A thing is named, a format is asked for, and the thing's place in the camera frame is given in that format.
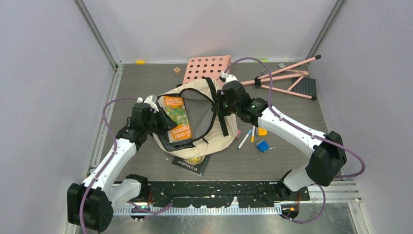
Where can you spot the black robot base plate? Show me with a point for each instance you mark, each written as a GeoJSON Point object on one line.
{"type": "Point", "coordinates": [217, 194]}

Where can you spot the orange yellow eraser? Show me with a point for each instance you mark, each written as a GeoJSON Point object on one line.
{"type": "Point", "coordinates": [261, 132]}

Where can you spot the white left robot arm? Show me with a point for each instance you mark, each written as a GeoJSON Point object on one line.
{"type": "Point", "coordinates": [91, 203]}

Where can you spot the yellow block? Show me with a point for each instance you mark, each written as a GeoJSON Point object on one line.
{"type": "Point", "coordinates": [140, 62]}

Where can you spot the dark grey lego baseplate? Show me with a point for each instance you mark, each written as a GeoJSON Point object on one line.
{"type": "Point", "coordinates": [306, 86]}

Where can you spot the beige canvas backpack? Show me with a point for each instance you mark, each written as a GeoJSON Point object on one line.
{"type": "Point", "coordinates": [209, 135]}

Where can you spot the blue eraser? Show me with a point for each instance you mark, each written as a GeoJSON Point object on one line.
{"type": "Point", "coordinates": [262, 146]}

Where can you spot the pink folding tripod stand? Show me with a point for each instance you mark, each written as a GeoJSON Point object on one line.
{"type": "Point", "coordinates": [289, 72]}

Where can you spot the pink perforated music stand tray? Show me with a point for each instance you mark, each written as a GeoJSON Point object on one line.
{"type": "Point", "coordinates": [206, 67]}

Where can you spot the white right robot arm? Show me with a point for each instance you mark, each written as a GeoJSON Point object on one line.
{"type": "Point", "coordinates": [326, 156]}

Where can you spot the black moon and sixpence book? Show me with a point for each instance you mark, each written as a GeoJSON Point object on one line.
{"type": "Point", "coordinates": [196, 165]}

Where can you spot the white blue marker pen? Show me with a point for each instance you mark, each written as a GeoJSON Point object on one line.
{"type": "Point", "coordinates": [244, 139]}

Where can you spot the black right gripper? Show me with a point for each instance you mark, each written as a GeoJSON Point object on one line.
{"type": "Point", "coordinates": [217, 108]}

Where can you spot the orange treehouse book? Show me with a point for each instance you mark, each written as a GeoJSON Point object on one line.
{"type": "Point", "coordinates": [176, 111]}

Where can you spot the small wooden cube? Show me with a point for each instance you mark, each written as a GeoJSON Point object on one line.
{"type": "Point", "coordinates": [177, 71]}

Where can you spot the pink eraser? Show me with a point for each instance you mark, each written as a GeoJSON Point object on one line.
{"type": "Point", "coordinates": [239, 132]}

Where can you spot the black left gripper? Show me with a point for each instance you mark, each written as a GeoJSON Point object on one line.
{"type": "Point", "coordinates": [166, 124]}

